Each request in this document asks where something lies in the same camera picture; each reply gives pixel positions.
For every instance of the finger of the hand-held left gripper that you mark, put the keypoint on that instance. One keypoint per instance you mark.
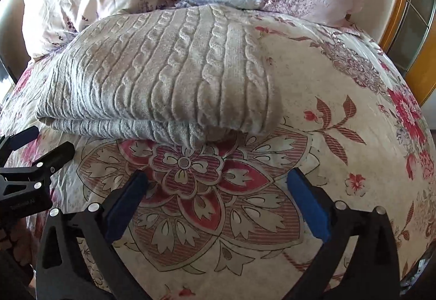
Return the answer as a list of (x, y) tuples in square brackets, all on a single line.
[(29, 136), (56, 155)]

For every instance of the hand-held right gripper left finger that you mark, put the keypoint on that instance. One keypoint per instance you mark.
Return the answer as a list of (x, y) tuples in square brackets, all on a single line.
[(125, 206)]

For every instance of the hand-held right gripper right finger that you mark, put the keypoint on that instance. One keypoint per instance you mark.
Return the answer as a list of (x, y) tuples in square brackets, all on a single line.
[(308, 208)]

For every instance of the cream floral bed sheet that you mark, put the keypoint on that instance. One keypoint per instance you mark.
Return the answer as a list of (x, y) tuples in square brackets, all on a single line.
[(340, 167)]

